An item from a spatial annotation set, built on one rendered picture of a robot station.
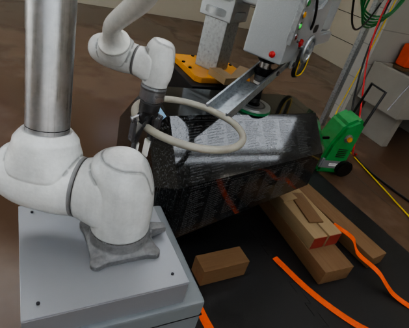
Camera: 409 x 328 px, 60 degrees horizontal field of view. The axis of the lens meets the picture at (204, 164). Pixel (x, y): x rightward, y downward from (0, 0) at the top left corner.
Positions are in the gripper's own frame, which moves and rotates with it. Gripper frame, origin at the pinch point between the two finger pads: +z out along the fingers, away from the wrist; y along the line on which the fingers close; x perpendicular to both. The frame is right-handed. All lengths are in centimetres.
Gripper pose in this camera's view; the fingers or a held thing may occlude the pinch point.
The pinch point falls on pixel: (140, 148)
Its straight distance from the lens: 136.9
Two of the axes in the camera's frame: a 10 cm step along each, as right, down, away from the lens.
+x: -6.5, -5.2, 5.5
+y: 7.1, -1.6, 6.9
